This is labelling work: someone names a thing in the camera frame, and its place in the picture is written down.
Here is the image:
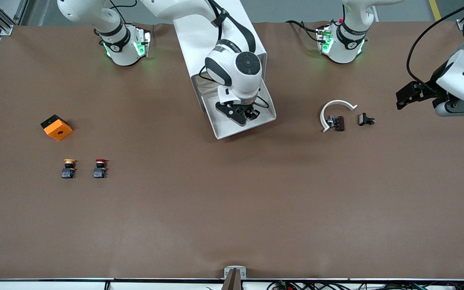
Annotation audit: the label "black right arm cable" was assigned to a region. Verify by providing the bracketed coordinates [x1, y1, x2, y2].
[198, 0, 271, 110]

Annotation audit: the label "dark brown small component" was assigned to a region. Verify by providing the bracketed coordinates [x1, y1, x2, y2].
[327, 115, 345, 132]

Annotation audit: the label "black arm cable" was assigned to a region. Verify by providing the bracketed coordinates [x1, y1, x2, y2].
[198, 0, 271, 110]
[406, 4, 464, 89]

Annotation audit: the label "white drawer cabinet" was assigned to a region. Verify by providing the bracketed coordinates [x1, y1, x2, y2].
[172, 0, 268, 114]

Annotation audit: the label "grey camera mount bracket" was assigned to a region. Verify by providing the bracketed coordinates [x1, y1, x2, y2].
[224, 266, 247, 290]

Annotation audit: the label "black base cable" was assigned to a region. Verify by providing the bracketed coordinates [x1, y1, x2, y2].
[286, 20, 323, 43]

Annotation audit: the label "tangled black cables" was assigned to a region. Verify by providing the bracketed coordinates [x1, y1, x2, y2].
[268, 281, 464, 290]

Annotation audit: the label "red push button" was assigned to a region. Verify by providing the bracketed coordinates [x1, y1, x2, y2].
[93, 158, 109, 179]

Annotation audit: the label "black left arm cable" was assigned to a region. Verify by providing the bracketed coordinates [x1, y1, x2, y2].
[406, 4, 464, 89]

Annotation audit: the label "brown table cover mat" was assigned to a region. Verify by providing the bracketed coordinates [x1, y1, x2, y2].
[0, 21, 464, 280]

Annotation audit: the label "white curved plastic clip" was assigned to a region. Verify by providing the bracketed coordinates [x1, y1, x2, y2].
[320, 99, 358, 133]

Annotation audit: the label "orange box with hole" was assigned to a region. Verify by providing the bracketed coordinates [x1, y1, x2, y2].
[40, 114, 74, 141]

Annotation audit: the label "yellow push button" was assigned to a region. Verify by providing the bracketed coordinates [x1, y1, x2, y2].
[61, 159, 76, 179]

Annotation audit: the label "white plastic drawer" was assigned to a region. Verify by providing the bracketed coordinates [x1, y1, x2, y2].
[200, 79, 277, 140]

